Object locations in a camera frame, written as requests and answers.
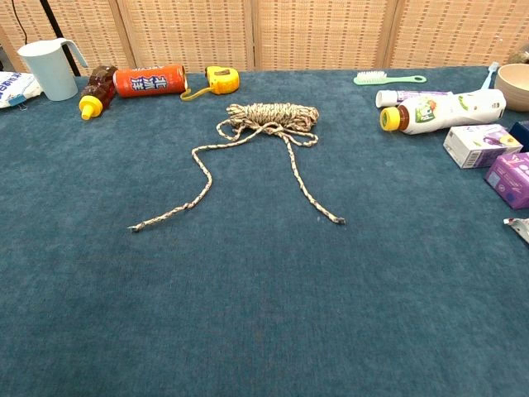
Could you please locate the beige braided rope bundle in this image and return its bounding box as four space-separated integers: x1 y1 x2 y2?
126 102 347 233

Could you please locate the teal table cloth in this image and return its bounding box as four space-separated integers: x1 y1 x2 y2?
0 65 529 397

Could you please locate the yellow tape measure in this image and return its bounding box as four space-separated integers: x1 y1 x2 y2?
179 65 241 102

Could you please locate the white and purple tube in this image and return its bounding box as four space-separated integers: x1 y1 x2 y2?
374 89 455 109

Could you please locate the green brush with white bristles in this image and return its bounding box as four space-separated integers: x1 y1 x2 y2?
353 69 427 86

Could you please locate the orange drink can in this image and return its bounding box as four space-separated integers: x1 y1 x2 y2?
112 63 189 98

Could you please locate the bamboo folding screen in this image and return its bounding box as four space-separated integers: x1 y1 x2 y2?
0 0 529 78

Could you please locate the brown bottle with yellow cap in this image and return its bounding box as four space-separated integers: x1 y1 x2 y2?
79 65 119 121

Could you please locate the white bottle with yellow cap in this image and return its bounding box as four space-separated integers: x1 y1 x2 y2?
379 88 508 136

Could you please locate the white and purple carton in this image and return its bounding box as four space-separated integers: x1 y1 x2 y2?
442 123 524 170

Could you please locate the light blue plastic pitcher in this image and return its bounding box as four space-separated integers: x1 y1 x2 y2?
17 37 89 102

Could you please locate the light blue toothbrush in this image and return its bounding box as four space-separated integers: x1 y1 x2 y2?
479 60 501 91

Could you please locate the silver foil packet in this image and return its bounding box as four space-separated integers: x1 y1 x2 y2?
503 217 529 244

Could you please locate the dark blue box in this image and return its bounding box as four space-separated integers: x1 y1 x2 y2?
508 120 529 153

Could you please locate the black stand pole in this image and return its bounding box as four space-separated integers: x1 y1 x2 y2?
39 0 83 78

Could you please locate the beige bowl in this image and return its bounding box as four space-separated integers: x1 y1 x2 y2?
494 63 529 112

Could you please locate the white bag with blue print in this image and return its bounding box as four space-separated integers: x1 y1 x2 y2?
0 71 44 110

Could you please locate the thin black wall cable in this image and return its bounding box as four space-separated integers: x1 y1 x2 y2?
10 0 29 45

